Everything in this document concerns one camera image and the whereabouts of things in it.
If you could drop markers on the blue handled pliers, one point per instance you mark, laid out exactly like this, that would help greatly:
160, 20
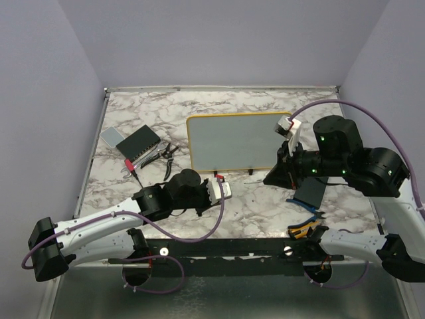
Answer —
316, 214

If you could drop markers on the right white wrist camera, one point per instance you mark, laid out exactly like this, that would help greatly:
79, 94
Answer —
290, 129

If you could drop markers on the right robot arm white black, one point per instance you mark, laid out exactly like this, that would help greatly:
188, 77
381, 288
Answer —
378, 173

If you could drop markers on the yellow framed whiteboard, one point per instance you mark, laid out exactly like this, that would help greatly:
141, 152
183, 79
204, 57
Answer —
234, 141

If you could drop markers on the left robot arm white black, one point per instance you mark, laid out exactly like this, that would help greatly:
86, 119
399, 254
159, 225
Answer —
113, 233

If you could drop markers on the yellow black utility knife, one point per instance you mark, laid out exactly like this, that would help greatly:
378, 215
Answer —
302, 229

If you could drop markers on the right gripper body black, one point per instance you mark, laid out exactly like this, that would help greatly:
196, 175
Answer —
301, 162

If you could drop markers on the black pruning shears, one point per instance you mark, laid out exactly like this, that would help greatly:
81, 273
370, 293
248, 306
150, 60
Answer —
168, 154

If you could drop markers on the white marker pen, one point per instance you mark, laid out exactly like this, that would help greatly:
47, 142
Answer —
253, 182

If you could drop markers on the grey white small device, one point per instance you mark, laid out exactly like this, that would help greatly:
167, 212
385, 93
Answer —
111, 137

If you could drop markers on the aluminium table frame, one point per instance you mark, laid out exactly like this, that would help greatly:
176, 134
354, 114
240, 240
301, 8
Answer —
95, 290

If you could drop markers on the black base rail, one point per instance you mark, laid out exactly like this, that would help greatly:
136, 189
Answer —
235, 257

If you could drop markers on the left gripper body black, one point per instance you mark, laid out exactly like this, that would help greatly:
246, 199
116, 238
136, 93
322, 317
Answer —
198, 201

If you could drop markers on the black network switch box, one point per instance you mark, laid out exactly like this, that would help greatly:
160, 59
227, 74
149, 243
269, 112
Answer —
138, 143

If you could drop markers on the black flat box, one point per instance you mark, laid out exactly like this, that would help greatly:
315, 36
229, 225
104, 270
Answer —
311, 191

